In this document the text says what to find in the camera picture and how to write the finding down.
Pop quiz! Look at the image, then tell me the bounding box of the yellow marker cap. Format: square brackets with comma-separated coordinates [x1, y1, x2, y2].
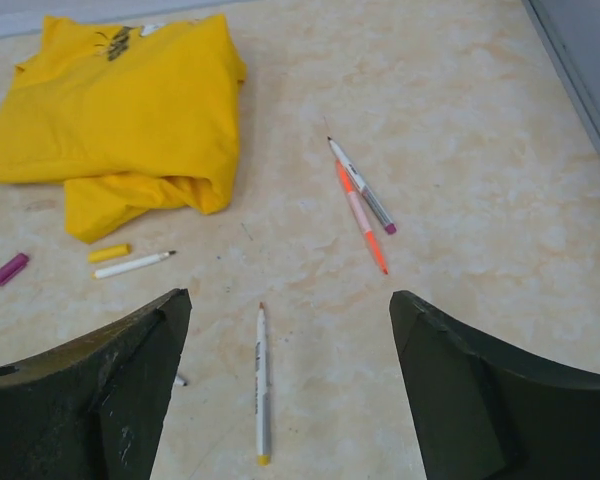
[87, 243, 132, 264]

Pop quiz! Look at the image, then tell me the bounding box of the white yellow whiteboard marker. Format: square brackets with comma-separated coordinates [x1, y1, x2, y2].
[255, 302, 271, 466]

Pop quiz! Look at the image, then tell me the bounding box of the white purple-end pen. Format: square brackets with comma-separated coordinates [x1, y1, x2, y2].
[327, 136, 397, 235]

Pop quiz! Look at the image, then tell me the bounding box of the purple marker cap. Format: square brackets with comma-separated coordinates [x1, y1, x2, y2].
[0, 253, 30, 287]

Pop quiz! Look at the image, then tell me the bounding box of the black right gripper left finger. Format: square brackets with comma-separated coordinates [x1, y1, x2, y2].
[0, 289, 191, 479]

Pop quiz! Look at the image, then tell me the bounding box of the yellow folded t-shirt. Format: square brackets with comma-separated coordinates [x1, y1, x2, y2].
[0, 15, 247, 243]

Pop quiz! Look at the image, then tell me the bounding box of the thin white yellow-end pen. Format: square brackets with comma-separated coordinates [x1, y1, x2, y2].
[92, 250, 177, 280]

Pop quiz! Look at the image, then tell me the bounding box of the orange pink highlighter pen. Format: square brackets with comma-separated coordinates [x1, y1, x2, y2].
[335, 160, 389, 275]

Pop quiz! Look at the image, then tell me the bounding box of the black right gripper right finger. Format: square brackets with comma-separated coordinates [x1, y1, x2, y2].
[389, 291, 600, 479]

